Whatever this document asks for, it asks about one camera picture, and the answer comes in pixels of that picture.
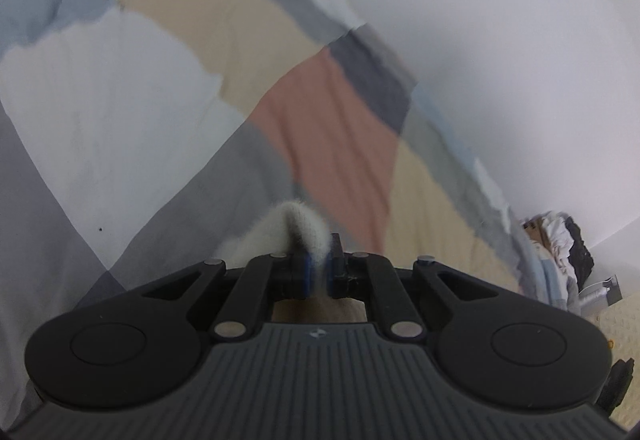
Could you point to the patchwork bed cover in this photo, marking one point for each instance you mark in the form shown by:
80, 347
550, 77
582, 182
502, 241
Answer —
125, 94

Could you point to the pile of clothes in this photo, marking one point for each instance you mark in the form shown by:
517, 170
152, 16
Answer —
570, 245

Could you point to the grey box-shaped device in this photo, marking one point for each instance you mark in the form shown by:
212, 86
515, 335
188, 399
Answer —
597, 292

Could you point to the brown cardboard box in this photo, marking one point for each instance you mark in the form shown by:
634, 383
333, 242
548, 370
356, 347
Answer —
534, 229

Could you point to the white fuzzy sweater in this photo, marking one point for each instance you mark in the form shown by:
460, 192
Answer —
295, 222

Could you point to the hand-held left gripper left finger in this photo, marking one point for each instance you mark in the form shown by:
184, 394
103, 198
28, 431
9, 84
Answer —
306, 272

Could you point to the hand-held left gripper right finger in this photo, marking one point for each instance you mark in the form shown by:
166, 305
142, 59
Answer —
330, 274

